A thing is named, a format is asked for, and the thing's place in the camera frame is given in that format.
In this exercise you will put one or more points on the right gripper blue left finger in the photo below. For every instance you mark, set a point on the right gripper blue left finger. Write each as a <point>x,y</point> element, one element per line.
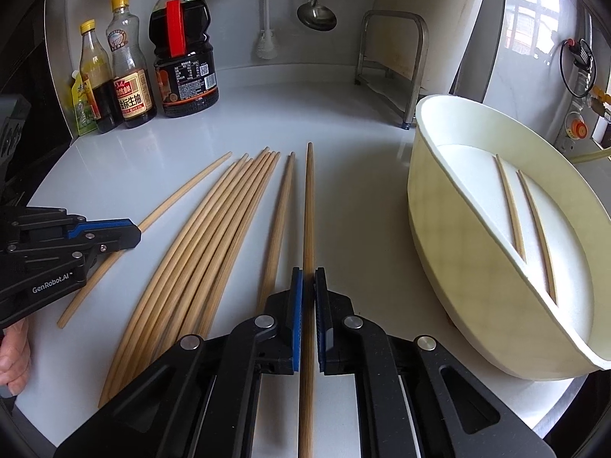
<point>279,351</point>

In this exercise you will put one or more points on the large cream round basin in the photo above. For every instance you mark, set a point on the large cream round basin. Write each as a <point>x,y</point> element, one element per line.
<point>460,224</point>

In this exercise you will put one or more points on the large dark soy sauce jug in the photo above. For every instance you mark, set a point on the large dark soy sauce jug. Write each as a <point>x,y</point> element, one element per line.
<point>183,56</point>

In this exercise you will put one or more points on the white cutting board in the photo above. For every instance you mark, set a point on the white cutting board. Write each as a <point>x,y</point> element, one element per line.
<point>450,24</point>

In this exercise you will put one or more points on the yellow cap vinegar bottle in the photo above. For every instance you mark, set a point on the yellow cap vinegar bottle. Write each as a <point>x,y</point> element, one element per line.
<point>96,72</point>

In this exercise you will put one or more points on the metal ladle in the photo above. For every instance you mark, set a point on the metal ladle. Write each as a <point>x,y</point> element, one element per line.
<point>316,16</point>

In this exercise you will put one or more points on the white bottle brush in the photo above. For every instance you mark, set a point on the white bottle brush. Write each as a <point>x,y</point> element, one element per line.
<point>266,46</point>

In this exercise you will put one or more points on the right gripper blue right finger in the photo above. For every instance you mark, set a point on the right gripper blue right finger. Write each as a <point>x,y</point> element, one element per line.
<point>333,337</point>

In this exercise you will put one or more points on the metal cutting board rack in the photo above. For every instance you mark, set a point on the metal cutting board rack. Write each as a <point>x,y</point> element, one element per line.
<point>391,59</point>

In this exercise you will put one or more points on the person left hand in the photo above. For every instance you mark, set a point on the person left hand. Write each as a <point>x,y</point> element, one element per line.
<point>15,357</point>

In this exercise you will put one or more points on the clear soy sauce bottle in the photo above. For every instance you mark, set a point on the clear soy sauce bottle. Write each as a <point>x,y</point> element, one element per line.
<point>131,80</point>

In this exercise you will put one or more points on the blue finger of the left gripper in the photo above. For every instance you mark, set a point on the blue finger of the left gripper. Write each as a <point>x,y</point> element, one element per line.
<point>108,240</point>
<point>102,226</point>

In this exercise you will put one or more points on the wooden chopstick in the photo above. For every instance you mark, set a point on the wooden chopstick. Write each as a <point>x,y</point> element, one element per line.
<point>276,235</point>
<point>145,224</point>
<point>517,237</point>
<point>146,346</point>
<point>158,302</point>
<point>541,238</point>
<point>164,279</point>
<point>184,264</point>
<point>308,338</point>
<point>214,298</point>
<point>191,304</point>

